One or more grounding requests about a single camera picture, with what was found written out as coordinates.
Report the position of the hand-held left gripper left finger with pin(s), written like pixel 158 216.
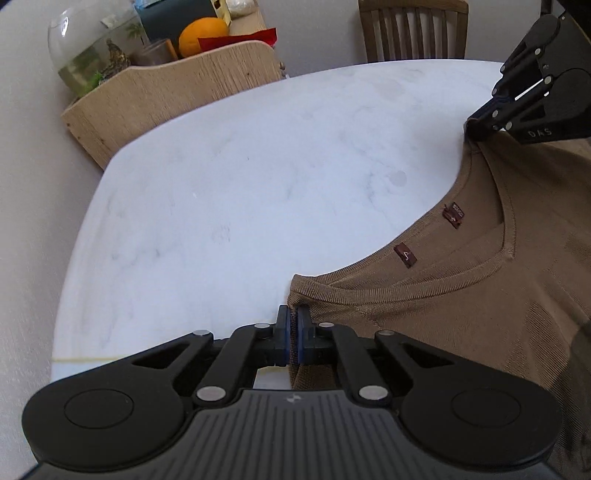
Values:
pixel 288 334

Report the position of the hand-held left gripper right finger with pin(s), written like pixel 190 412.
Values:
pixel 302 334

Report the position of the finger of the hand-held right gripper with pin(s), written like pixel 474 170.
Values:
pixel 526 64
pixel 508 113

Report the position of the brown knit sweater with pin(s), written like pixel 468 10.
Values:
pixel 438 323

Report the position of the slatted wooden chair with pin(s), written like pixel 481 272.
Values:
pixel 411 27

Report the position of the white marble print tablecloth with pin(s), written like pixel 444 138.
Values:
pixel 231 184

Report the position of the light wood drawer cabinet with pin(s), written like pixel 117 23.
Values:
pixel 175 101

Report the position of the red packet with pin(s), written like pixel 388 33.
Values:
pixel 244 39

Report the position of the white filled bag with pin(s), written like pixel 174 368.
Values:
pixel 241 6

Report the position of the orange fruit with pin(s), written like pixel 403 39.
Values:
pixel 203 37

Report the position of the glass fish bowl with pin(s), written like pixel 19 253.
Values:
pixel 87 50

